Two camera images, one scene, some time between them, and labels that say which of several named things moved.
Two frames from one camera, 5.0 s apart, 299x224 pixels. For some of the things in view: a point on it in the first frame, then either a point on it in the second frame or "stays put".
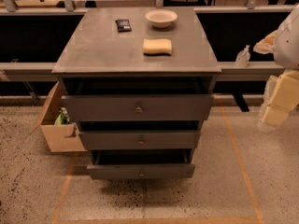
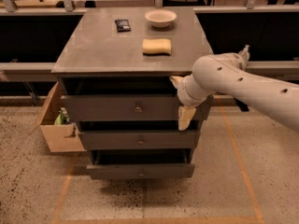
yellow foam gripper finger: (265, 46) -> (176, 80)
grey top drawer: (136, 107) stays put
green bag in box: (63, 118) stays put
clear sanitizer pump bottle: (243, 57) stays put
